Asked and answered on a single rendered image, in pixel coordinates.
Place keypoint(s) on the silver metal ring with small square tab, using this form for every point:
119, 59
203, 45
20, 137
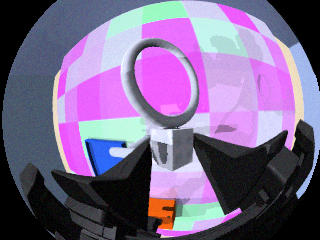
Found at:
172, 147

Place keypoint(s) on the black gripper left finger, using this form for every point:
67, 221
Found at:
123, 189

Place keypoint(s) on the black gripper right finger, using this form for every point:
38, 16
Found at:
233, 169

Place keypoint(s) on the blue tray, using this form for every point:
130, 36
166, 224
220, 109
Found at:
98, 152

